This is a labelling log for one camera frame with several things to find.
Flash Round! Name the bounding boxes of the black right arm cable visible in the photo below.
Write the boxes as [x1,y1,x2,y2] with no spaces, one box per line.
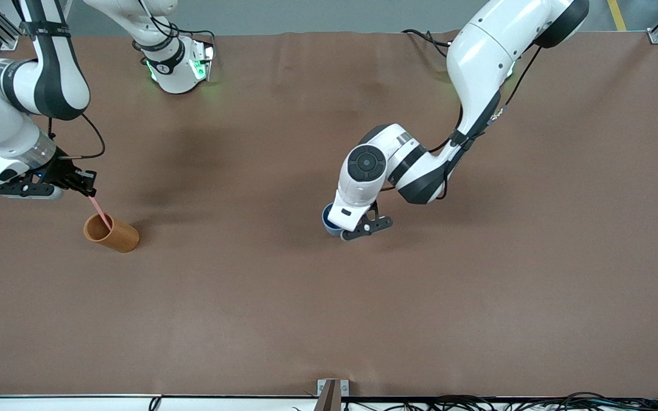
[49,113,106,160]

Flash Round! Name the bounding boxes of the brown table mat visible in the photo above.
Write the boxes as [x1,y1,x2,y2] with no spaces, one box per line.
[0,31,658,398]

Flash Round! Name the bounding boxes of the metal bracket with post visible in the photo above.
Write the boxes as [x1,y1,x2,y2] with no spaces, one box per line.
[313,378,350,411]

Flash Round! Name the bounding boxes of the black base cable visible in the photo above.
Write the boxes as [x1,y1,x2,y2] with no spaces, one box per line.
[138,0,216,52]
[402,29,452,58]

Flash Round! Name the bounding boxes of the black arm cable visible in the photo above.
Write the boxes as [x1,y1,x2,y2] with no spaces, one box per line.
[386,43,542,200]
[49,113,106,160]

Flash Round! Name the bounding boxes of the blue cup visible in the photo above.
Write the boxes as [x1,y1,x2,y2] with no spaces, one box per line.
[322,203,346,238]

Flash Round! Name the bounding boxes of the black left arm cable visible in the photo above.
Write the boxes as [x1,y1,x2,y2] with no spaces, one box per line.
[386,43,542,200]

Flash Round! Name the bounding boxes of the white table edge rail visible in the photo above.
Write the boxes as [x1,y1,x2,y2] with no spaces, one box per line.
[0,394,658,411]

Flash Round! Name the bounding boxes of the brown cylindrical cup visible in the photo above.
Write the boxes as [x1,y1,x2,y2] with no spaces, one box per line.
[83,212,140,253]

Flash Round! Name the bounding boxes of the tangled black cables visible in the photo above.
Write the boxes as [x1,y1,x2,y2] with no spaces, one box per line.
[292,391,658,411]

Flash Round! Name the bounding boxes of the pink chopstick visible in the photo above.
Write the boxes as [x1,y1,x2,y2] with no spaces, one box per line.
[89,194,113,232]

